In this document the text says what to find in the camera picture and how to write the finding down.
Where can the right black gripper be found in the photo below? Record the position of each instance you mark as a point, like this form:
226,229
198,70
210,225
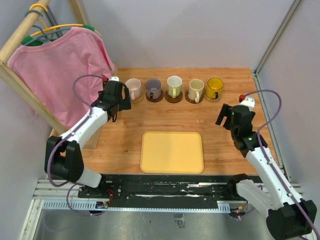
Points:
226,111

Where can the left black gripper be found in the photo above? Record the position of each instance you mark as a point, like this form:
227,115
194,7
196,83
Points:
125,103

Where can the woven rattan coaster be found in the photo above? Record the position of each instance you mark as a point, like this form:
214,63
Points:
138,100
213,96

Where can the pink white mug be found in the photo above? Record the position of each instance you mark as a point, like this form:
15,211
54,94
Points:
135,88

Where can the yellow transparent cup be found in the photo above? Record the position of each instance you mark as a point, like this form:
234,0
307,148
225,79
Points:
214,84

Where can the grey purple cup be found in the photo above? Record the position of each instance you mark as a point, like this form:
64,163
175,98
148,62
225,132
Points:
153,88

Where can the brown wooden coaster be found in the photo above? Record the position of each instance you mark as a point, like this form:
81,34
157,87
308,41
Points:
194,97
173,100
156,99

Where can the cream white mug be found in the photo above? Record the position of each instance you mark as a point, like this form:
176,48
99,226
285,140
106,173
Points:
196,85

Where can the white cup green handle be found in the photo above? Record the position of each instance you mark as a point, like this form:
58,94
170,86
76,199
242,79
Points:
174,85

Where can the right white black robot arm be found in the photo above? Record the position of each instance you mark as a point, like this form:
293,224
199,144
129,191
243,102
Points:
287,214

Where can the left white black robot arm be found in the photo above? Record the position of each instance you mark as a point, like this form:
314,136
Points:
63,157

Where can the wooden clothes rack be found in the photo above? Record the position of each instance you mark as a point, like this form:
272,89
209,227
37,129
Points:
17,85

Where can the yellow plastic tray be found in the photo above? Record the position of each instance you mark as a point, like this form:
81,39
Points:
169,152

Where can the pink t-shirt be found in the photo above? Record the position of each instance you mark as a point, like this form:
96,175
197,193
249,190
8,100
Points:
65,74

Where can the grey hanger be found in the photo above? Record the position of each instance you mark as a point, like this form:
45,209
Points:
45,36

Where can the yellow green hanger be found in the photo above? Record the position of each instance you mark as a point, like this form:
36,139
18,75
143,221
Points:
79,16

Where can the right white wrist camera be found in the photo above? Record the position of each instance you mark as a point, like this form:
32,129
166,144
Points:
249,102

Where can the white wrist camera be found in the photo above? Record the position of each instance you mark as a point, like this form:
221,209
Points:
249,102
114,78

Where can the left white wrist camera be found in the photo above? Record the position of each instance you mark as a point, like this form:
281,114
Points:
114,78

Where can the white slotted cable duct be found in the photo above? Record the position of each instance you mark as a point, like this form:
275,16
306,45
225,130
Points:
92,205

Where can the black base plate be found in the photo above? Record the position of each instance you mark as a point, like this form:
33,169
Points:
165,190

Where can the aluminium frame rail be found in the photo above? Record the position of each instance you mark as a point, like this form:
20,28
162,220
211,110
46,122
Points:
256,74

